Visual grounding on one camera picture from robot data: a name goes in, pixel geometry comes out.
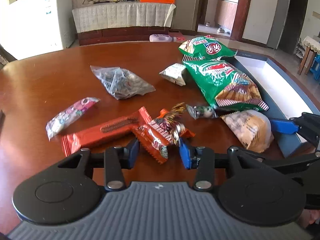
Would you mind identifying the pink white candy packet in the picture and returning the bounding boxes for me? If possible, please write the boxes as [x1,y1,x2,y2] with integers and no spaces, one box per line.
[46,97,100,140]

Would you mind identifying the small green chips bag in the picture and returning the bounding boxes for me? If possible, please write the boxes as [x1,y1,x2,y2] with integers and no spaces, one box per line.
[178,35,237,60]

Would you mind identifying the beige cake packet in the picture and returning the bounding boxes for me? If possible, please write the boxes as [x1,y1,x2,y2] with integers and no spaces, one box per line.
[159,63,186,86]

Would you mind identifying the blue grey cardboard box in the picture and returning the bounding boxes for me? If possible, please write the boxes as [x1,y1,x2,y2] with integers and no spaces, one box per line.
[228,50,319,158]

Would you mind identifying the blue plastic stool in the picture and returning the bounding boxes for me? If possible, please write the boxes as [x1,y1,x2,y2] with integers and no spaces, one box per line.
[310,54,320,80]

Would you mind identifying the white chest freezer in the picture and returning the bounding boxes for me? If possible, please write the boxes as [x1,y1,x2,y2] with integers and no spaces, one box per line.
[1,0,76,60]

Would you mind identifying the clear bag grey snacks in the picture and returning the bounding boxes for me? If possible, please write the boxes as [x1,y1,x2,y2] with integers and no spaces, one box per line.
[90,66,155,100]

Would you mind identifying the tan peanut snack bag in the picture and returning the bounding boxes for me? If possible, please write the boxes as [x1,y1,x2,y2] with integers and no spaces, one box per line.
[221,109,274,153]

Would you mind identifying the long orange wafer bar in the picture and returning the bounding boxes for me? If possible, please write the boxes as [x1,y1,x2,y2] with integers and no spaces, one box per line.
[61,107,151,156]

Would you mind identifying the TV cabinet with lace cloth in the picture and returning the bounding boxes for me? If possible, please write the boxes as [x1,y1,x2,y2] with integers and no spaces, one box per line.
[72,2,176,46]

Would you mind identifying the small orange snack pack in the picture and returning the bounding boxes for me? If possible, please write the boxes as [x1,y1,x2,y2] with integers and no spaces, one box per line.
[133,102,195,164]

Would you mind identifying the red floor mat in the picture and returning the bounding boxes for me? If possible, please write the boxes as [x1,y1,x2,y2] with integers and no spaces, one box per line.
[168,29,186,42]

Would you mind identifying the large green chips bag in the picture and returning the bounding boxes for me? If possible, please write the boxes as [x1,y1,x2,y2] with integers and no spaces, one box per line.
[183,60,269,111]

